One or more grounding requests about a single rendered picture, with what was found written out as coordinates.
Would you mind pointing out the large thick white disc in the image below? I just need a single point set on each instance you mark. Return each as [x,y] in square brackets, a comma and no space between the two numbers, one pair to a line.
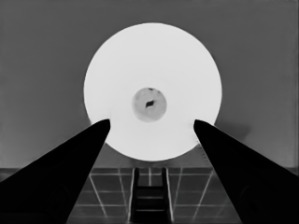
[149,56]

